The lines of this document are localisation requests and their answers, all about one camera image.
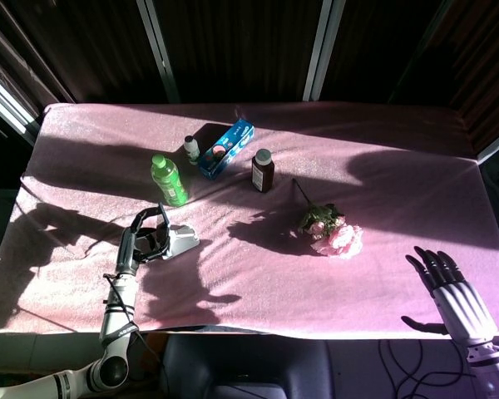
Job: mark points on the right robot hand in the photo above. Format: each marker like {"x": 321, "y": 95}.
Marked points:
{"x": 457, "y": 297}

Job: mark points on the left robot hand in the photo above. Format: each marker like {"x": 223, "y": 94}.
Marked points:
{"x": 143, "y": 239}

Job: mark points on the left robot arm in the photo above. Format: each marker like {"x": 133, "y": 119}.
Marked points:
{"x": 116, "y": 316}

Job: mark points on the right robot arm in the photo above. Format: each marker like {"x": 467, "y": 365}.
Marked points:
{"x": 490, "y": 370}

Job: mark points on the green plastic bottle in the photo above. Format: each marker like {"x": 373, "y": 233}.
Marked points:
{"x": 169, "y": 180}

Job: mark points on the small white bottle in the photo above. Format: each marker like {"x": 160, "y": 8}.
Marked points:
{"x": 191, "y": 149}

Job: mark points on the blue toothpaste box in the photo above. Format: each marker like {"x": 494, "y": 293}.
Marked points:
{"x": 225, "y": 149}

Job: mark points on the pink tablecloth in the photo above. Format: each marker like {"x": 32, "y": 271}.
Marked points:
{"x": 274, "y": 270}

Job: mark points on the brown medicine bottle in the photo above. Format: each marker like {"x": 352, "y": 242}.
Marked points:
{"x": 262, "y": 171}

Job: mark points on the pink artificial flower bouquet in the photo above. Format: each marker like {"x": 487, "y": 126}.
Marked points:
{"x": 334, "y": 234}

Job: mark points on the dark office chair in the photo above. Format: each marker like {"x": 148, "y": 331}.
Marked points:
{"x": 245, "y": 367}

